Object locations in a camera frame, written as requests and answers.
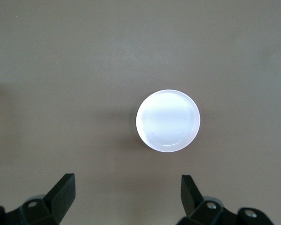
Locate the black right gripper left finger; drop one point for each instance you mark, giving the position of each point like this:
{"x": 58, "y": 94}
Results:
{"x": 58, "y": 201}

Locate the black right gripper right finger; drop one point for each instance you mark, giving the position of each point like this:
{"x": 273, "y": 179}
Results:
{"x": 194, "y": 206}

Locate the pink round plate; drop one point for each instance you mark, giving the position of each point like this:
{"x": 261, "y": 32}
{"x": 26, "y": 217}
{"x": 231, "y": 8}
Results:
{"x": 168, "y": 122}

